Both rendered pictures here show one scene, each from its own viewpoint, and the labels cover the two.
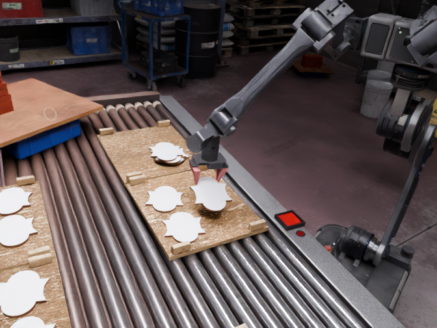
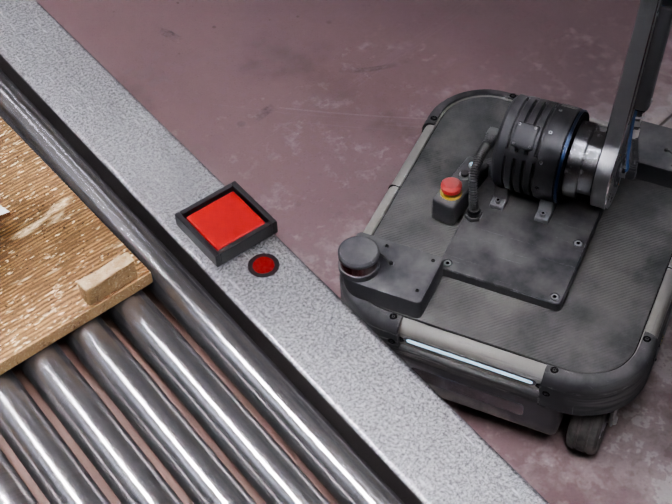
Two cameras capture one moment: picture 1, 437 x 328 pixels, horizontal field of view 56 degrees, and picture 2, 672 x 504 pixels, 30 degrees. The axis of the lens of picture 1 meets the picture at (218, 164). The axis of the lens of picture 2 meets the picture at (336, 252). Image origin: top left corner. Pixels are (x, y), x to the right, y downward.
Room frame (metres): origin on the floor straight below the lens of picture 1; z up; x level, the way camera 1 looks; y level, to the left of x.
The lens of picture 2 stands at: (0.24, -0.29, 1.87)
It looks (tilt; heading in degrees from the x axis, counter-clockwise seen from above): 49 degrees down; 355
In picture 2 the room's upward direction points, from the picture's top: 3 degrees counter-clockwise
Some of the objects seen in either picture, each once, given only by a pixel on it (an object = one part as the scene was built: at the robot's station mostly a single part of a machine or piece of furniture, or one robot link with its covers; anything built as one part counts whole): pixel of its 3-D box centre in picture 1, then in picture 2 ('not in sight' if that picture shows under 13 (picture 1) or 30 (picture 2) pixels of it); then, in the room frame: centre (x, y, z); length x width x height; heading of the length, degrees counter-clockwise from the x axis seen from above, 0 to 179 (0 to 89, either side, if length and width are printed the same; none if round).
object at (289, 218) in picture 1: (289, 220); (226, 224); (1.13, -0.26, 0.92); 0.06 x 0.06 x 0.01; 30
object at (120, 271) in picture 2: (257, 224); (108, 278); (1.05, -0.14, 0.95); 0.06 x 0.02 x 0.03; 121
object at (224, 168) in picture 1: (214, 170); not in sight; (1.18, 0.01, 1.06); 0.07 x 0.07 x 0.09; 22
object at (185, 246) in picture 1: (181, 247); not in sight; (0.91, 0.09, 0.95); 0.06 x 0.02 x 0.03; 121
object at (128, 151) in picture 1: (150, 151); not in sight; (1.50, 0.29, 0.93); 0.41 x 0.35 x 0.02; 31
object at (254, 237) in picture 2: (289, 220); (226, 223); (1.13, -0.26, 0.92); 0.08 x 0.08 x 0.02; 30
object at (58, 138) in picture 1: (28, 125); not in sight; (1.55, 0.82, 0.97); 0.31 x 0.31 x 0.10; 59
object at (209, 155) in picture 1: (209, 152); not in sight; (1.17, 0.03, 1.13); 0.10 x 0.07 x 0.07; 112
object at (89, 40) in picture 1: (87, 36); not in sight; (5.51, 1.91, 0.32); 0.50 x 0.41 x 0.37; 123
